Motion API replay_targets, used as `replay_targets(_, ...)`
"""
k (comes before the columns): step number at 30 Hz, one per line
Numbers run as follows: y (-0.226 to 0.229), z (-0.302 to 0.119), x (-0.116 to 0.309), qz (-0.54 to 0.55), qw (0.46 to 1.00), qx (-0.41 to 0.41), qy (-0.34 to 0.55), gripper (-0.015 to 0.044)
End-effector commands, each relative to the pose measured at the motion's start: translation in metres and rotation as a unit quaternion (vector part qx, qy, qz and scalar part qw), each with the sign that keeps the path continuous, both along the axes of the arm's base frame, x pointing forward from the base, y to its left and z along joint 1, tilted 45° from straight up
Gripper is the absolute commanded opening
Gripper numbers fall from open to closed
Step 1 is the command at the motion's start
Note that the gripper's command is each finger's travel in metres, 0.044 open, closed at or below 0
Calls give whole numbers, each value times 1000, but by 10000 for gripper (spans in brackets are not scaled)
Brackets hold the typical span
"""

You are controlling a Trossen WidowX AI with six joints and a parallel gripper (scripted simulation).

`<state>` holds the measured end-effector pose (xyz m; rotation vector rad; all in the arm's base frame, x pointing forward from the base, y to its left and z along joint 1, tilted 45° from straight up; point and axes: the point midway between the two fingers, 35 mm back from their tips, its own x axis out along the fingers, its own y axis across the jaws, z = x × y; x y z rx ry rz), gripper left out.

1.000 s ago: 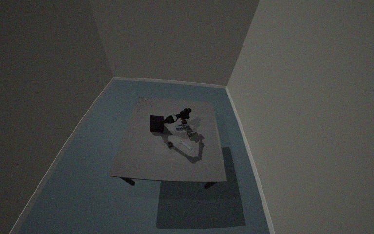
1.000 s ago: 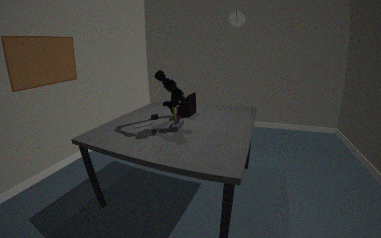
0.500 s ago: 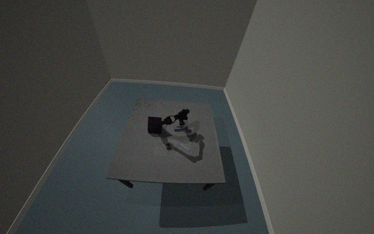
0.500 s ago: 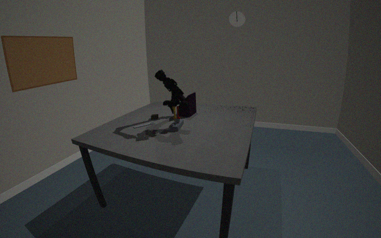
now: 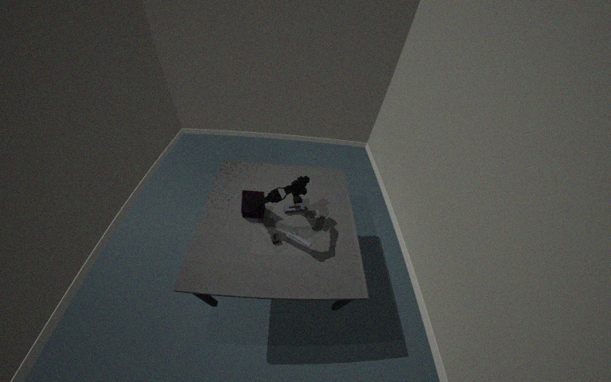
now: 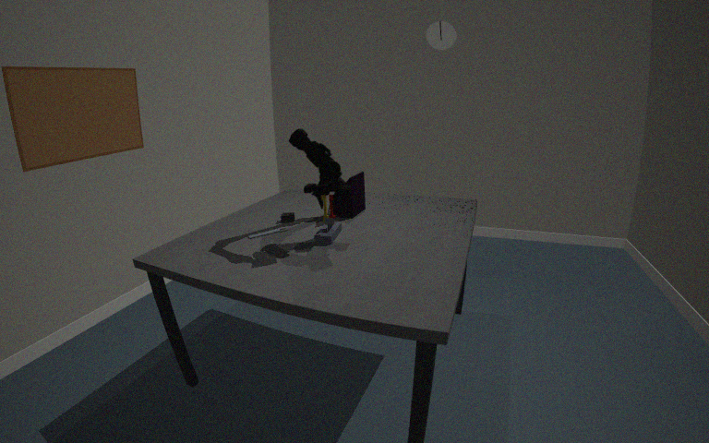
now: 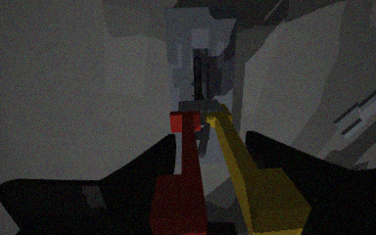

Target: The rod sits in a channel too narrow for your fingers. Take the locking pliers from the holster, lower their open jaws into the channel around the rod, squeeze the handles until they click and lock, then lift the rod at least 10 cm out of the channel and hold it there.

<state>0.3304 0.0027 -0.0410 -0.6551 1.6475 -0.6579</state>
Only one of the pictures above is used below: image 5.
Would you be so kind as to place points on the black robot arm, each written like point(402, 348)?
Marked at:
point(274, 195)

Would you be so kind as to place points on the grey flat bar with forked end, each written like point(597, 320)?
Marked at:
point(300, 239)

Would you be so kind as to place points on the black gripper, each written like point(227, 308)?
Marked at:
point(297, 198)

